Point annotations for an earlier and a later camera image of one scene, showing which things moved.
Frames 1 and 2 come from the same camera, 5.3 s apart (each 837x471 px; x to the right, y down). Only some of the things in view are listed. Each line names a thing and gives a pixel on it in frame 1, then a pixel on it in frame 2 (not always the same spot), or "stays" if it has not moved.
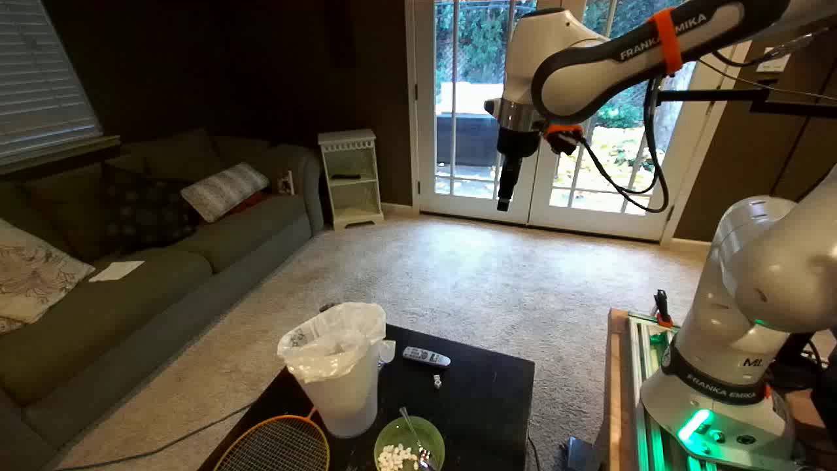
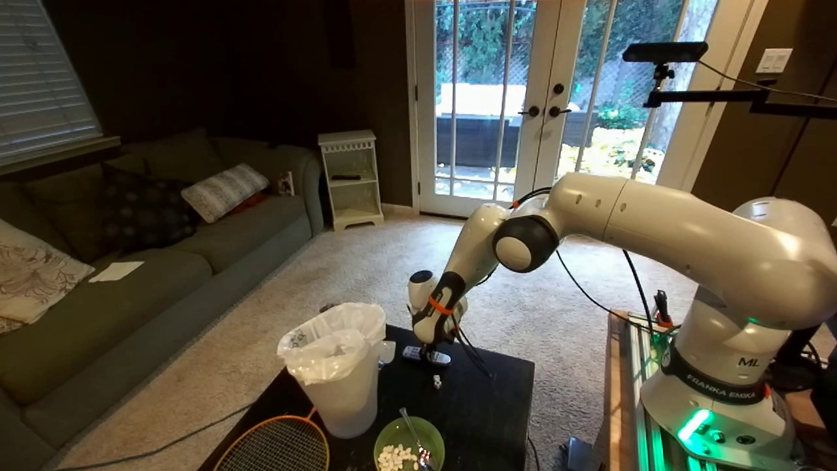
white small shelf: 351,176 stays
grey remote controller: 428,357 stays
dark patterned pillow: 142,214 stays
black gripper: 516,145 -> 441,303
